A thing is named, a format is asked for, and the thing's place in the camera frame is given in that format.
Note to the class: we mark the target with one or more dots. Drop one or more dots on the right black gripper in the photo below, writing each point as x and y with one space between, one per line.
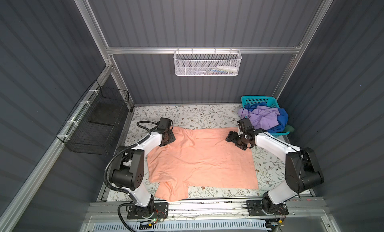
231 136

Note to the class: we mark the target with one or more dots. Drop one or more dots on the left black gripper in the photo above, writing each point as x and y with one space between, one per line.
172 137

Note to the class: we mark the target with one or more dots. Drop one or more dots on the peach orange t-shirt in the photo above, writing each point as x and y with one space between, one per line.
200 158

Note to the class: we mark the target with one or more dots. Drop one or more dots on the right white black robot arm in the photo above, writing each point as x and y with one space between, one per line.
302 168

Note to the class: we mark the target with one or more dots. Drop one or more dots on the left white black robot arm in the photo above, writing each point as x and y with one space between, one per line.
125 171

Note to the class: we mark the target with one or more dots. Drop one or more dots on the purple t-shirt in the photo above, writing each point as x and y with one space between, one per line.
261 117

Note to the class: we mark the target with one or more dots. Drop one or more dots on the floral patterned table mat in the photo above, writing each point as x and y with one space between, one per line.
270 170

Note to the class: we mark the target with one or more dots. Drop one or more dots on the blue t-shirt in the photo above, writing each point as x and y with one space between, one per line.
282 119

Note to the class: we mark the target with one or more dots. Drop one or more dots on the dark green garment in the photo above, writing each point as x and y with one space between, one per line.
288 129

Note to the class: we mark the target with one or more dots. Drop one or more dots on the teal plastic laundry basket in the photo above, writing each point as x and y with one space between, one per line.
271 102

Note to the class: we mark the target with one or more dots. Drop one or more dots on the white bottle in basket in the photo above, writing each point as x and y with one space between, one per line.
228 69

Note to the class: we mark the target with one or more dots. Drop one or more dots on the white ventilation grille strip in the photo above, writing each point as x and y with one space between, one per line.
203 225

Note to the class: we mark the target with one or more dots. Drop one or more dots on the white wire mesh basket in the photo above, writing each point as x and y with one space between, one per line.
204 62

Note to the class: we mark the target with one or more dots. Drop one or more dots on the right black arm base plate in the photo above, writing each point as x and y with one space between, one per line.
255 208

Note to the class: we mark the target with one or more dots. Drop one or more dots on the black wire basket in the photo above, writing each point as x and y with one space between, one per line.
98 121

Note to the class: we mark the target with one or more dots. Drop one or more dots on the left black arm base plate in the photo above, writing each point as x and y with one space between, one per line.
159 210

